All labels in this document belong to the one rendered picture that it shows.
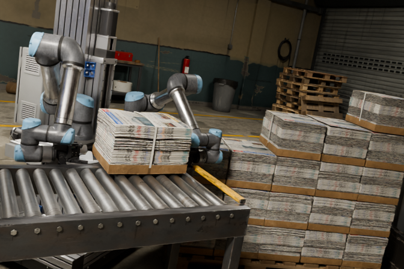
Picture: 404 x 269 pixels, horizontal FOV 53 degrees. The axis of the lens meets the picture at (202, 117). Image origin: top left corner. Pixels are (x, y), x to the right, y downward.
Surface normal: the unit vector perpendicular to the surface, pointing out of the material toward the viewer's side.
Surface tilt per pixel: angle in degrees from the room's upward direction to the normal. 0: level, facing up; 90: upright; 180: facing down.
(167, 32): 90
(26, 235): 90
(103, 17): 90
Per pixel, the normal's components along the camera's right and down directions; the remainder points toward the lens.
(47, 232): 0.47, 0.22
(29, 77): -0.41, 0.09
